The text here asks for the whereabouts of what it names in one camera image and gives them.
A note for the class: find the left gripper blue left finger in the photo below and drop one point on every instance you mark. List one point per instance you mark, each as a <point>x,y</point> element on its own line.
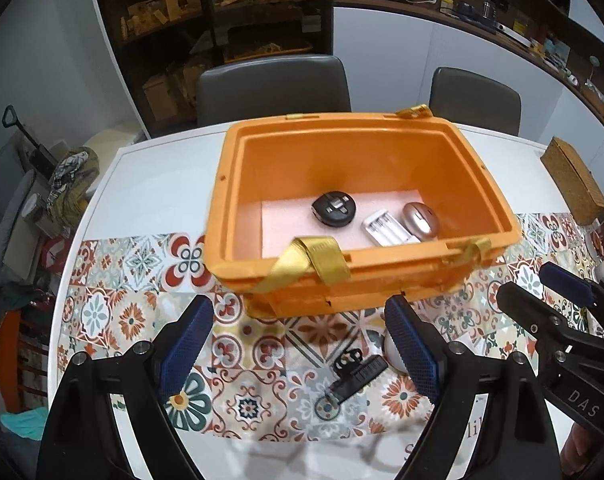
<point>179,344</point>

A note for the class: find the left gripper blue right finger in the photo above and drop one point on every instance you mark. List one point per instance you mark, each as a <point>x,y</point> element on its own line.
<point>410,336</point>

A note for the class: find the orange storage crate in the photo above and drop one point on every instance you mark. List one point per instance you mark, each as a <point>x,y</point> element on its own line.
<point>263,241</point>

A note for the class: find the white battery charger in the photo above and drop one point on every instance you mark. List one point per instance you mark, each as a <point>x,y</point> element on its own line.
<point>385,230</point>

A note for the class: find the patterned tile table mat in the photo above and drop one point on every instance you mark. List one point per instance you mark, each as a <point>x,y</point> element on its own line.
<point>266,380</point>

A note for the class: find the round black cable reel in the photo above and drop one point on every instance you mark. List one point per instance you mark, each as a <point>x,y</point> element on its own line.
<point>335,209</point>

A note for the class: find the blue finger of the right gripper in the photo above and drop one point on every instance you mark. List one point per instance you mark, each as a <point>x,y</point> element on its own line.
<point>567,284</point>

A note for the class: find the dark wooden shelf unit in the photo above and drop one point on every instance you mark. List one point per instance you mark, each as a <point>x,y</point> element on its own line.
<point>161,47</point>

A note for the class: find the grey chair right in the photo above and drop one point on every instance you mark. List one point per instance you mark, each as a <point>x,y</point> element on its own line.
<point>474,100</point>

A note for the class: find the grey chair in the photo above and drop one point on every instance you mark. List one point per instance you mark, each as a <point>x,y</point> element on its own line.
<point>474,100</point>
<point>287,84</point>

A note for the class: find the silver computer mouse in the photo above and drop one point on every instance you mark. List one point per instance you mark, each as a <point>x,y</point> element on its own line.
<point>420,221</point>

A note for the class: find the grey chair left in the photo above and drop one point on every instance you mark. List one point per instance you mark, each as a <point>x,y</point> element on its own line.
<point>287,84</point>

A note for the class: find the pink egg-shaped gadget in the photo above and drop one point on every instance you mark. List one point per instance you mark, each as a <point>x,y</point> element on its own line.
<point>391,354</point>

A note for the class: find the black handled shovel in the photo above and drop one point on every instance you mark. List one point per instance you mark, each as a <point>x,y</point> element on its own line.
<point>36,153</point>

